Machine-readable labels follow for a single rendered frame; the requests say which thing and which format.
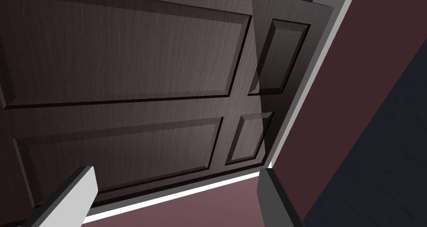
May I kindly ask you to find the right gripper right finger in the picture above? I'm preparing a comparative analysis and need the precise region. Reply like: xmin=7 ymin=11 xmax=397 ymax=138
xmin=256 ymin=168 xmax=305 ymax=227

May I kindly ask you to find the dark brown panelled door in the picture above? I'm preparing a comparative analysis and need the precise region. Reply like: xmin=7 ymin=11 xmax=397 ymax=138
xmin=0 ymin=0 xmax=334 ymax=226

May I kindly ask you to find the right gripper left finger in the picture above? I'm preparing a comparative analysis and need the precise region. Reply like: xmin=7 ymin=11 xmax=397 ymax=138
xmin=20 ymin=165 xmax=99 ymax=227

